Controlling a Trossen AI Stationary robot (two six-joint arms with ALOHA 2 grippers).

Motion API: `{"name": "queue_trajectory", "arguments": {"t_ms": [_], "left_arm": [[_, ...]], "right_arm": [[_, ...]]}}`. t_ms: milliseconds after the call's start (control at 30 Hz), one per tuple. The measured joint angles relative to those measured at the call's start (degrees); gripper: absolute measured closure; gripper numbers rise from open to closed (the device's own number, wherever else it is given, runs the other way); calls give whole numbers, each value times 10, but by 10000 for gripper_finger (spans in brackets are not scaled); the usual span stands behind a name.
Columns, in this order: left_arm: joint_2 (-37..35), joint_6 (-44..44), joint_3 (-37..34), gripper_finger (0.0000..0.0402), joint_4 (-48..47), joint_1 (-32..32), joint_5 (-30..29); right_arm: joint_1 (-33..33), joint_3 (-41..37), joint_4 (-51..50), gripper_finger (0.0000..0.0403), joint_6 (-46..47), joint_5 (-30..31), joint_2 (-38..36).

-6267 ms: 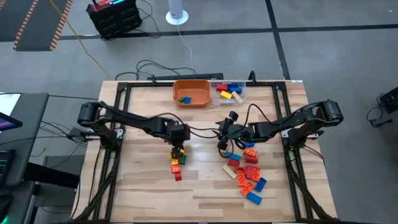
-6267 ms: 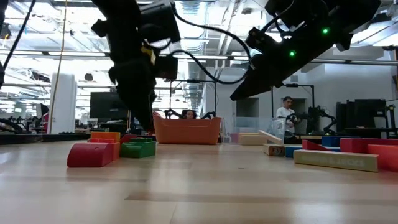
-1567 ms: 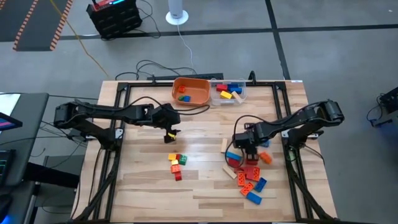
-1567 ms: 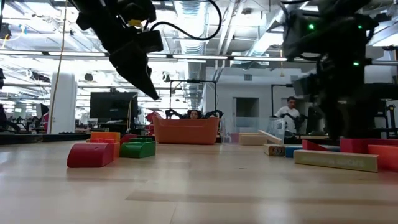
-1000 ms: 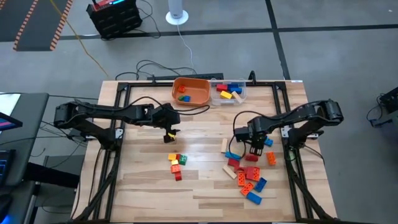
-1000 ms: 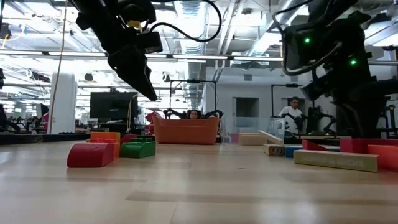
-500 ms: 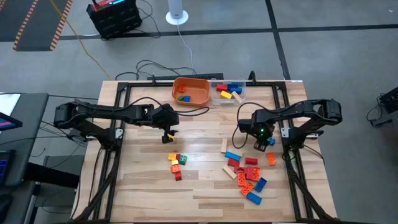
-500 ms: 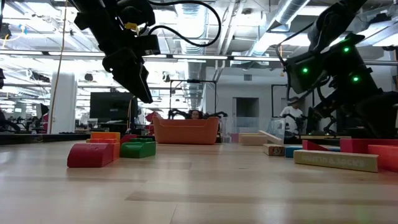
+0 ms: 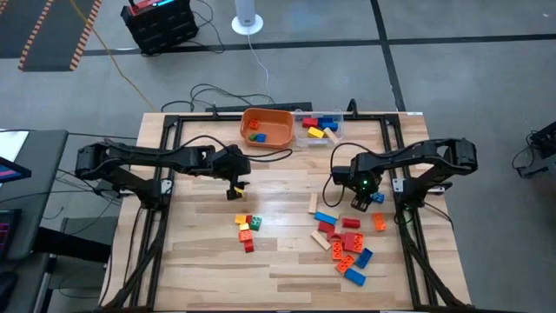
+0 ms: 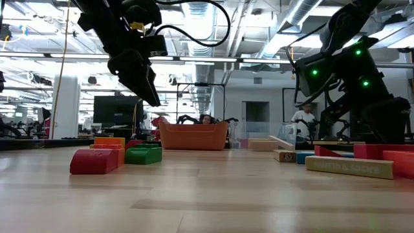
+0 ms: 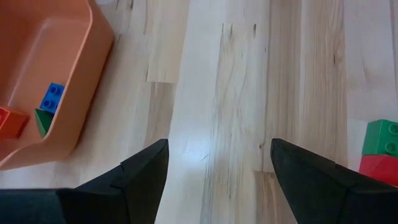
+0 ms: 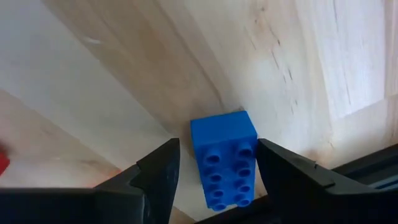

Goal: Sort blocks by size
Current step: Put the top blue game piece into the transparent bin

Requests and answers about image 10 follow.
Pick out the black aluminium table frame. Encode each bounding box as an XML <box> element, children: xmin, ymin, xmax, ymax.
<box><xmin>0</xmin><ymin>138</ymin><xmax>414</xmax><ymax>153</ymax></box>

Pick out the yellow cable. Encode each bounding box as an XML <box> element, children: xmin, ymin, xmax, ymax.
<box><xmin>50</xmin><ymin>0</ymin><xmax>71</xmax><ymax>139</ymax></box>

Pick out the long light blue block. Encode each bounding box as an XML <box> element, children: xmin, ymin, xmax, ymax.
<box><xmin>296</xmin><ymin>151</ymin><xmax>355</xmax><ymax>164</ymax></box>

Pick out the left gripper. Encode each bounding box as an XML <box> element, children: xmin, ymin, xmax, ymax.
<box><xmin>108</xmin><ymin>48</ymin><xmax>162</xmax><ymax>107</ymax></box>

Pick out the black monitor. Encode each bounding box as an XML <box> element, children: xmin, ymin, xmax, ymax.
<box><xmin>93</xmin><ymin>95</ymin><xmax>144</xmax><ymax>126</ymax></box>

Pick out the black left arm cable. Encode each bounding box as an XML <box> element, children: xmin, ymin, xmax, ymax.
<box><xmin>151</xmin><ymin>0</ymin><xmax>232</xmax><ymax>49</ymax></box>

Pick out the wooden plank block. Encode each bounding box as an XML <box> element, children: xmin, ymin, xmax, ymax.
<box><xmin>305</xmin><ymin>155</ymin><xmax>395</xmax><ymax>181</ymax></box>
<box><xmin>273</xmin><ymin>149</ymin><xmax>298</xmax><ymax>163</ymax></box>
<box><xmin>248</xmin><ymin>138</ymin><xmax>279</xmax><ymax>152</ymax></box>
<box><xmin>267</xmin><ymin>135</ymin><xmax>296</xmax><ymax>151</ymax></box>

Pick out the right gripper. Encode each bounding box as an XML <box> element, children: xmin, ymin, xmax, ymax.
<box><xmin>321</xmin><ymin>36</ymin><xmax>412</xmax><ymax>145</ymax></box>

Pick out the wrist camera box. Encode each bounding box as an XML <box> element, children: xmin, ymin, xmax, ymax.
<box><xmin>141</xmin><ymin>34</ymin><xmax>169</xmax><ymax>60</ymax></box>
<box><xmin>294</xmin><ymin>53</ymin><xmax>339</xmax><ymax>98</ymax></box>

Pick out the small yellow-orange block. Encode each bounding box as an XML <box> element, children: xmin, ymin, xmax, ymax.
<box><xmin>93</xmin><ymin>137</ymin><xmax>126</xmax><ymax>146</ymax></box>

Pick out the small orange studded brick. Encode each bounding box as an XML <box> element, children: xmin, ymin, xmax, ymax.
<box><xmin>89</xmin><ymin>144</ymin><xmax>126</xmax><ymax>168</ymax></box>

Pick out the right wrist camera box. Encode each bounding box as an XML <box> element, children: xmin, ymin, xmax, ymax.
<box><xmin>294</xmin><ymin>53</ymin><xmax>339</xmax><ymax>98</ymax></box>

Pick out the white pillar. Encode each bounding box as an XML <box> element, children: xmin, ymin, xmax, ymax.
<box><xmin>51</xmin><ymin>74</ymin><xmax>81</xmax><ymax>140</ymax></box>

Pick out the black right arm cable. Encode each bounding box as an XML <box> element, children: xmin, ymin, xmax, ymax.
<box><xmin>285</xmin><ymin>22</ymin><xmax>340</xmax><ymax>108</ymax></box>

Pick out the red chair back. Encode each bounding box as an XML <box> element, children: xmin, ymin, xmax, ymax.
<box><xmin>151</xmin><ymin>115</ymin><xmax>169</xmax><ymax>140</ymax></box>

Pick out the person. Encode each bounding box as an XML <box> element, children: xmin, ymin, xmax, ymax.
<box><xmin>199</xmin><ymin>113</ymin><xmax>216</xmax><ymax>126</ymax></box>
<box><xmin>290</xmin><ymin>102</ymin><xmax>317</xmax><ymax>140</ymax></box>

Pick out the green studded brick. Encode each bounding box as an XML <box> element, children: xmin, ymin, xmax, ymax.
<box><xmin>124</xmin><ymin>143</ymin><xmax>163</xmax><ymax>166</ymax></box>

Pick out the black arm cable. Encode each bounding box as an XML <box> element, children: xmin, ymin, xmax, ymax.
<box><xmin>151</xmin><ymin>0</ymin><xmax>232</xmax><ymax>49</ymax></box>
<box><xmin>285</xmin><ymin>22</ymin><xmax>340</xmax><ymax>108</ymax></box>

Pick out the black background rig frame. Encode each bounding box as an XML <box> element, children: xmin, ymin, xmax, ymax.
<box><xmin>176</xmin><ymin>82</ymin><xmax>226</xmax><ymax>122</ymax></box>
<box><xmin>282</xmin><ymin>86</ymin><xmax>327</xmax><ymax>114</ymax></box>

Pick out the yellow tape tag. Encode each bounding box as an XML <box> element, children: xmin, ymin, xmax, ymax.
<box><xmin>129</xmin><ymin>21</ymin><xmax>146</xmax><ymax>33</ymax></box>

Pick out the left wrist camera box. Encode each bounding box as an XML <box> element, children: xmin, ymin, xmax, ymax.
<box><xmin>141</xmin><ymin>34</ymin><xmax>169</xmax><ymax>60</ymax></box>

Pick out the small red arched block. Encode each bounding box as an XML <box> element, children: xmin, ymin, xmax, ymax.
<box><xmin>69</xmin><ymin>148</ymin><xmax>119</xmax><ymax>175</ymax></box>

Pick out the orange plastic bin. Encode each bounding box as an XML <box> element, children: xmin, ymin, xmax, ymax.
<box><xmin>158</xmin><ymin>120</ymin><xmax>229</xmax><ymax>151</ymax></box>

